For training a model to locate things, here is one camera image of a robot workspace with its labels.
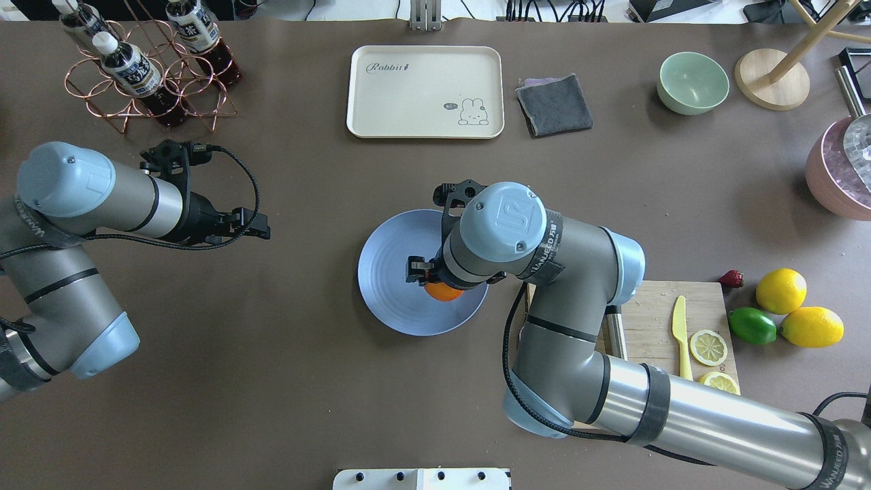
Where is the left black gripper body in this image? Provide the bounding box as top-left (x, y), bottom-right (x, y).
top-left (180, 193), bottom-right (231, 247)

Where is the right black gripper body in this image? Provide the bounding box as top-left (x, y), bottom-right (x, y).
top-left (425, 255), bottom-right (507, 291)

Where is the orange fruit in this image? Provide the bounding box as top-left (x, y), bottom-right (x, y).
top-left (424, 282), bottom-right (464, 303)

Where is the blue round plate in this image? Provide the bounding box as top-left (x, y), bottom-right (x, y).
top-left (357, 209), bottom-right (488, 337)

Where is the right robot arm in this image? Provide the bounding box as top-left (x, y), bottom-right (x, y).
top-left (407, 180), bottom-right (869, 489)

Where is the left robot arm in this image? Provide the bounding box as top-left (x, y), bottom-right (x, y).
top-left (1, 140), bottom-right (271, 400)

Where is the cream rabbit tray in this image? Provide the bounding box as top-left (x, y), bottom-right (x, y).
top-left (346, 46), bottom-right (505, 139)

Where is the tea bottle front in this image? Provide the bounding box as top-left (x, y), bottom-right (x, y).
top-left (93, 32), bottom-right (187, 127)

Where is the tea bottle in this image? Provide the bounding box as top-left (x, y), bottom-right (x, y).
top-left (52, 0), bottom-right (118, 54)
top-left (165, 1), bottom-right (242, 87)
top-left (93, 32), bottom-right (187, 127)

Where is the steel muddler black tip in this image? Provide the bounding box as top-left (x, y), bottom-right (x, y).
top-left (604, 305), bottom-right (629, 361)

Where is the tea bottle back right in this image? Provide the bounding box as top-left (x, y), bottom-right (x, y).
top-left (165, 1), bottom-right (242, 87)

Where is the grey folded cloth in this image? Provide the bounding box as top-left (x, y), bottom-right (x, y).
top-left (514, 73), bottom-right (593, 137)

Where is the bamboo cutting board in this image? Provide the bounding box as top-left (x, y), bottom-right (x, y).
top-left (524, 280), bottom-right (742, 431)

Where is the tea bottle back left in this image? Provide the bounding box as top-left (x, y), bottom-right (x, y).
top-left (52, 0), bottom-right (118, 54)

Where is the yellow plastic knife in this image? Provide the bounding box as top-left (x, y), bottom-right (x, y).
top-left (671, 295), bottom-right (694, 381)

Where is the lemon slice upper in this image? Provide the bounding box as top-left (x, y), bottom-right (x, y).
top-left (689, 329), bottom-right (728, 367)

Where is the lemon slice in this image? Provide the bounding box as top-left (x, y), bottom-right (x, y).
top-left (697, 372), bottom-right (741, 396)
top-left (689, 329), bottom-right (728, 367)

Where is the small red strawberry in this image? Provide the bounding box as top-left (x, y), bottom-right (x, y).
top-left (718, 269), bottom-right (744, 289)

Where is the lemon slice lower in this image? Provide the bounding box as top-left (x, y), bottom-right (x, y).
top-left (697, 372), bottom-right (741, 396)

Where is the light green bowl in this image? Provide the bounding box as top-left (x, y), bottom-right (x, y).
top-left (657, 52), bottom-right (730, 116)

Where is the green lime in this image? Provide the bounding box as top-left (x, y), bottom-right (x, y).
top-left (727, 307), bottom-right (778, 345)

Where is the whole lemon upper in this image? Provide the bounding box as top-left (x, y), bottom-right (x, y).
top-left (755, 269), bottom-right (808, 314)

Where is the whole lemon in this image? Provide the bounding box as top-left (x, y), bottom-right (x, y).
top-left (780, 306), bottom-right (845, 348)
top-left (755, 269), bottom-right (808, 314)

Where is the whole lemon lower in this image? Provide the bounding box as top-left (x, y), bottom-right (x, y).
top-left (780, 306), bottom-right (845, 348)

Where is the wooden cup stand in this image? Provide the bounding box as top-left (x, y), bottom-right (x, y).
top-left (734, 1), bottom-right (870, 111)

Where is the pink bowl with ice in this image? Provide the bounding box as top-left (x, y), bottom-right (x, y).
top-left (805, 117), bottom-right (870, 221)

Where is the metal ice scoop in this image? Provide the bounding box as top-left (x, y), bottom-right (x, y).
top-left (836, 65), bottom-right (870, 191)

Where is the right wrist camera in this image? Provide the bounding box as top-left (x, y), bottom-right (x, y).
top-left (433, 179), bottom-right (487, 241)

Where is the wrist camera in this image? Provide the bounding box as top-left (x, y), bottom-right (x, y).
top-left (433, 179), bottom-right (487, 241)
top-left (139, 139), bottom-right (212, 192)

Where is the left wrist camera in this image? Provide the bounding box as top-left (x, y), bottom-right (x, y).
top-left (139, 139), bottom-right (212, 192)

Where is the copper wire bottle rack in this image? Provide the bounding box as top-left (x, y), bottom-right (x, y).
top-left (54, 1), bottom-right (242, 133)

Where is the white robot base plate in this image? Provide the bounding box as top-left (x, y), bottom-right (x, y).
top-left (332, 466), bottom-right (512, 489)

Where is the left black cable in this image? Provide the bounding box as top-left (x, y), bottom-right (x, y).
top-left (0, 143), bottom-right (262, 334)

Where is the black cable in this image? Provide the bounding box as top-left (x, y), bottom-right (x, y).
top-left (502, 282), bottom-right (871, 467)
top-left (0, 143), bottom-right (262, 334)

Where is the right black cable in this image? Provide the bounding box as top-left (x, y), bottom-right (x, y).
top-left (502, 282), bottom-right (871, 467)

